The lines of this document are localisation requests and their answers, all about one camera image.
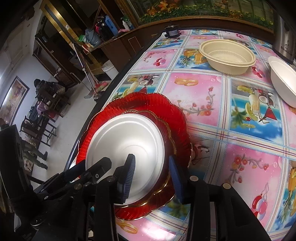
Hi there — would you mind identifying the flower painted glass screen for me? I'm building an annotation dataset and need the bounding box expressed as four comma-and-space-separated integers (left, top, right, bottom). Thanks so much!
126, 0, 273, 29

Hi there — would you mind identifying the white foam bowl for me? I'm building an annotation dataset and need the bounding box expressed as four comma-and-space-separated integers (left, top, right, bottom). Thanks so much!
268, 56, 296, 108

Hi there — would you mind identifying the framed wall picture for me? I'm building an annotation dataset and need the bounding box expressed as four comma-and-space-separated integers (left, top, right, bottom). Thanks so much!
1, 76, 30, 125

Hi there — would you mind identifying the steel thermos jug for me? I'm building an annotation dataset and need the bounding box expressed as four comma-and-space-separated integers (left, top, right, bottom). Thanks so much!
273, 11, 295, 64

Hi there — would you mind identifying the small red scalloped plate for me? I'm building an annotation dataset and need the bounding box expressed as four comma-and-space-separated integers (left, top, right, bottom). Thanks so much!
120, 109, 178, 208

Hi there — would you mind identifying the large beige plastic bowl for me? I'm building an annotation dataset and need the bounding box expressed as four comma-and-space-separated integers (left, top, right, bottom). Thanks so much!
199, 39, 256, 75

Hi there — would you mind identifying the white plastic bucket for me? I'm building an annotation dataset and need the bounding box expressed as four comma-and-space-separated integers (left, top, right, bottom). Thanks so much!
102, 60, 118, 80

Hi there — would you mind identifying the small black jar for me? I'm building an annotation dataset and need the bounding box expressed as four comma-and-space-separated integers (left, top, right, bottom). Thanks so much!
165, 25, 180, 38

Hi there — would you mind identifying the colourful fruit tablecloth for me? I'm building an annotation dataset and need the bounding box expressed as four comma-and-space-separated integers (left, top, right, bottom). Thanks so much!
108, 29, 295, 240

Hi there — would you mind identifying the large red scalloped plate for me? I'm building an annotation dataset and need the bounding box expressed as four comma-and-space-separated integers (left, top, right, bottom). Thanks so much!
76, 92, 193, 220

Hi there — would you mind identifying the white foam plate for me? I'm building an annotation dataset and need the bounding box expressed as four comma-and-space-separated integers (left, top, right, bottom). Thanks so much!
84, 113, 165, 205

